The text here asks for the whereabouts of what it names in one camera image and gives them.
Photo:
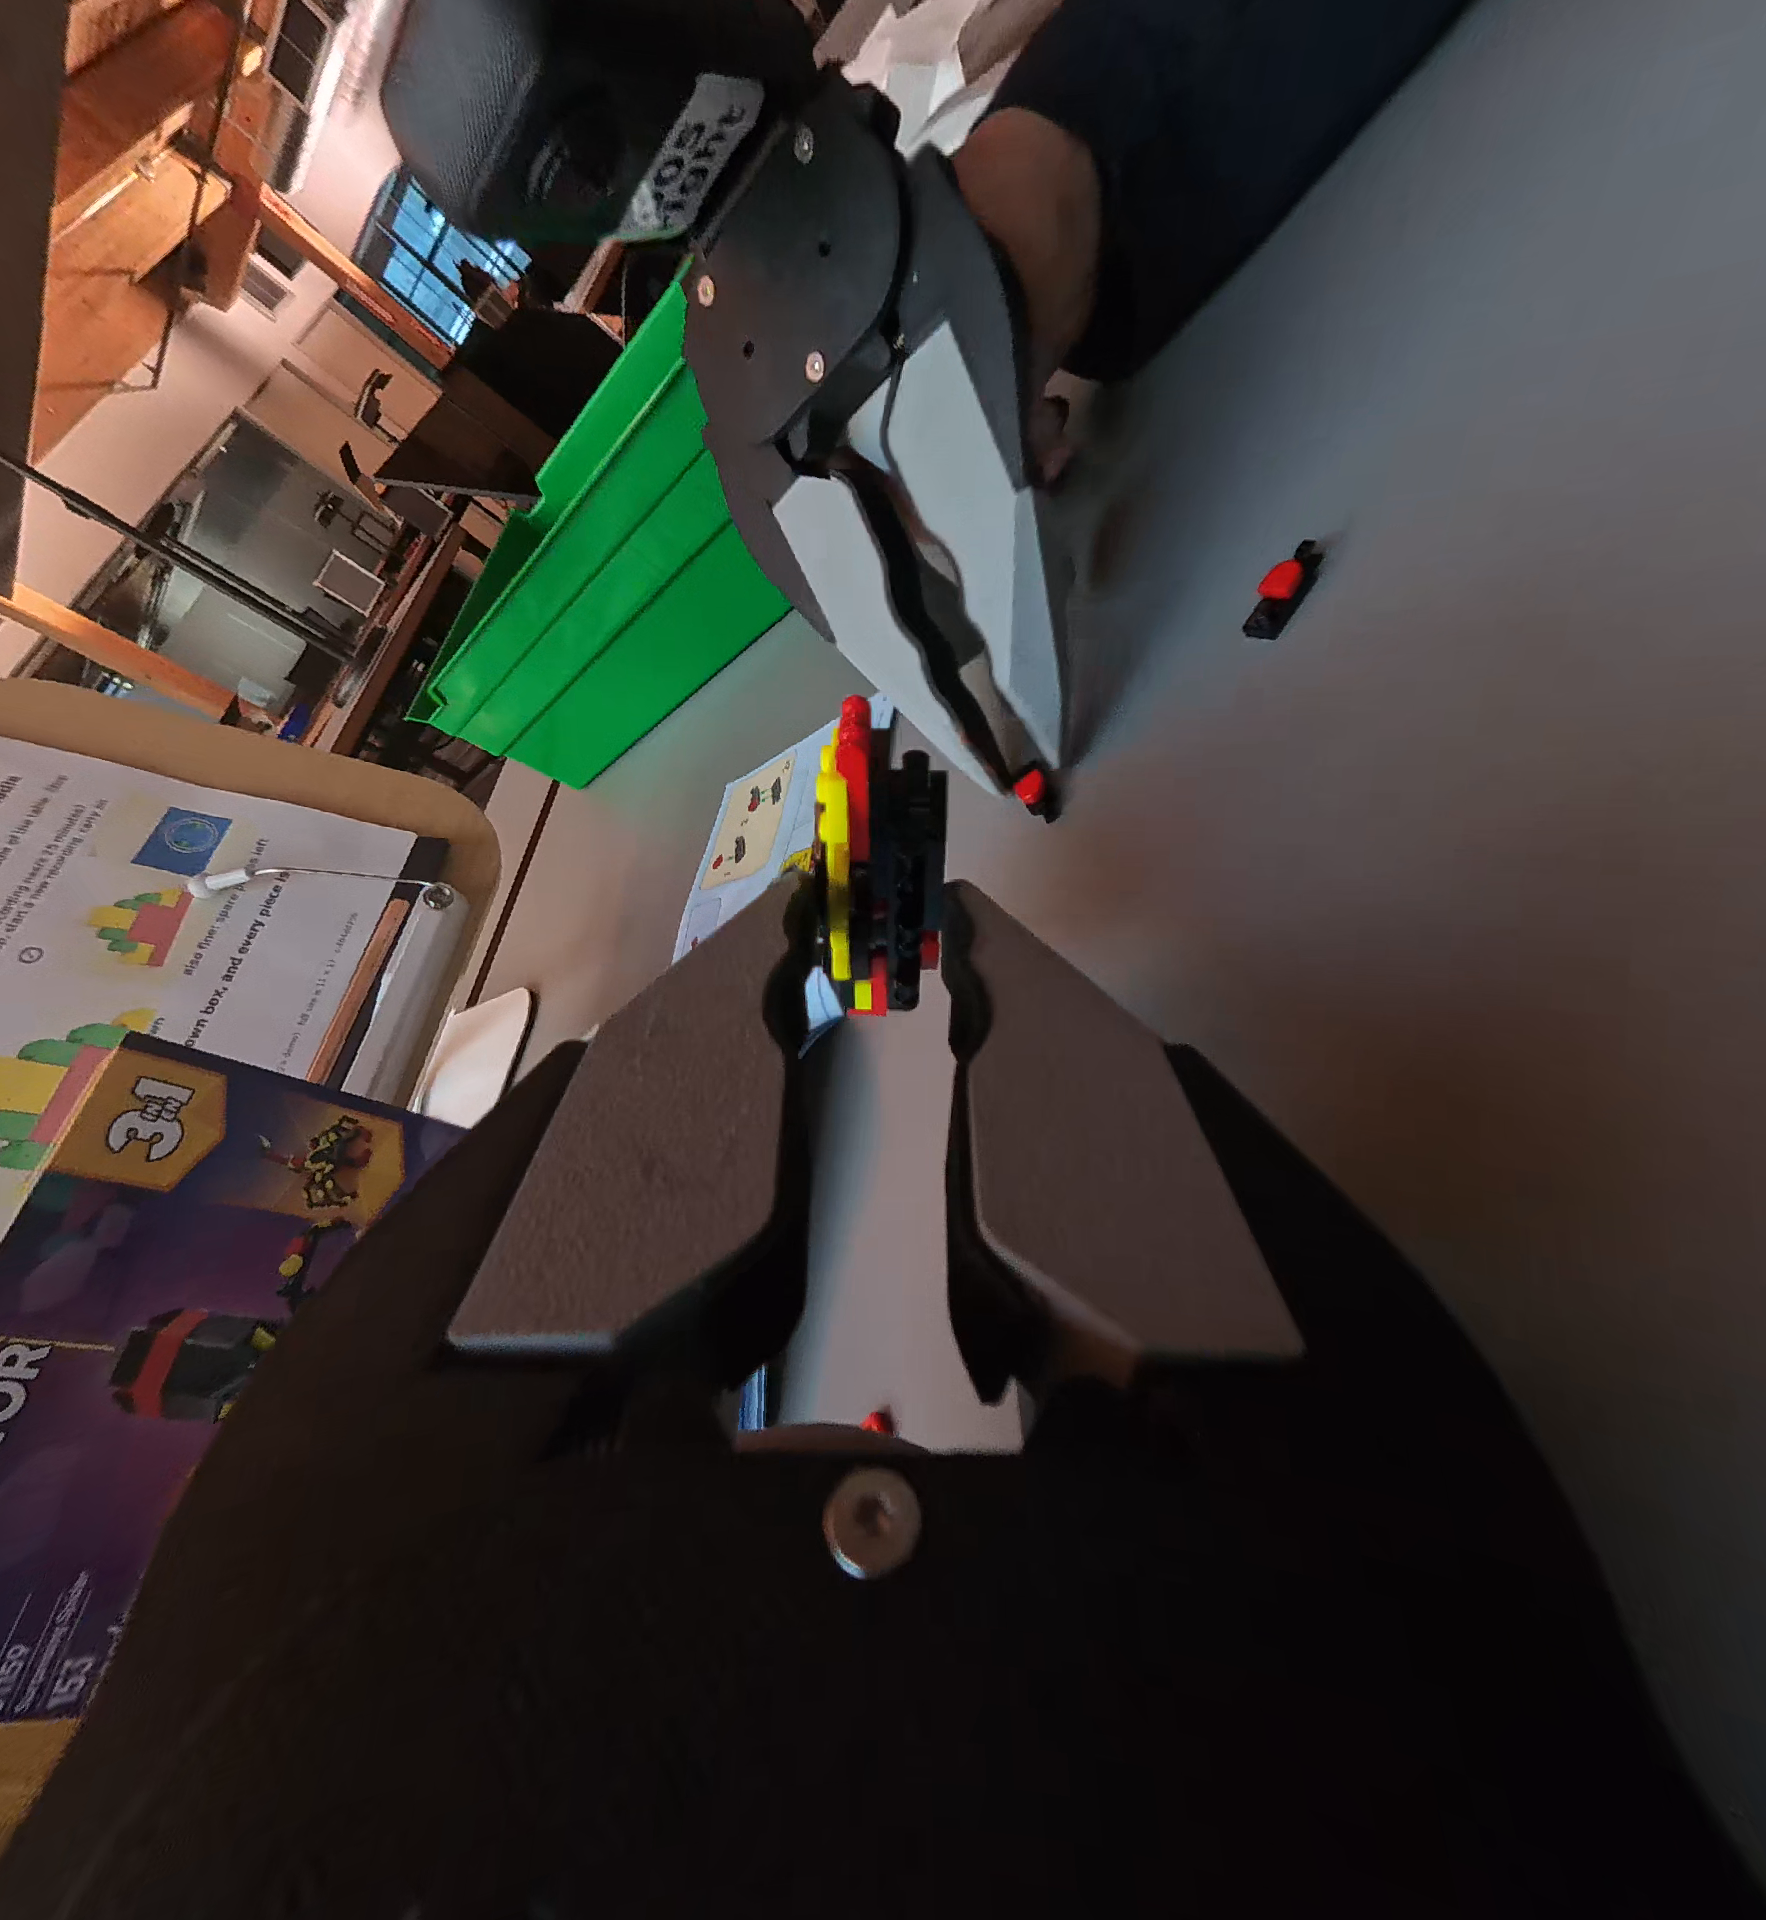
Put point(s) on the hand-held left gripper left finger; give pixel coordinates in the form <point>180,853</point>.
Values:
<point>643,1171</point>

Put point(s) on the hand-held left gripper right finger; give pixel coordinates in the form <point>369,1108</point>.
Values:
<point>1107,1185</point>

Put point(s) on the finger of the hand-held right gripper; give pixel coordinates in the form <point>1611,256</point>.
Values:
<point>860,585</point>
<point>972,450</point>

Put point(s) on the small red black lego piece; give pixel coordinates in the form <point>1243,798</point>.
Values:
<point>1280,579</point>
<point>1029,785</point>

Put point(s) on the black yellow red lego model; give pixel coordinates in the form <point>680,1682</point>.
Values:
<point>892,871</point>

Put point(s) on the person's right forearm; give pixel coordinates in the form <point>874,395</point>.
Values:
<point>1212,135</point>

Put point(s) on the lego instruction booklet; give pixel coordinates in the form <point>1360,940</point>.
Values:
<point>747,841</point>

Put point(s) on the purple yellow lego box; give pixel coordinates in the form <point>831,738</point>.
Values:
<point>57,1441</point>

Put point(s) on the person's right hand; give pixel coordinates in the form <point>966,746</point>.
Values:
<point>1057,225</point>

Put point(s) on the green plastic bin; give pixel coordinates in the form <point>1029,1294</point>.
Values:
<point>599,601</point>

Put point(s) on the wooden document stand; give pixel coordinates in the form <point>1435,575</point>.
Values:
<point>462,841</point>

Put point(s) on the printed instruction sheet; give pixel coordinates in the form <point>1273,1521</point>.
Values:
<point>102,930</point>

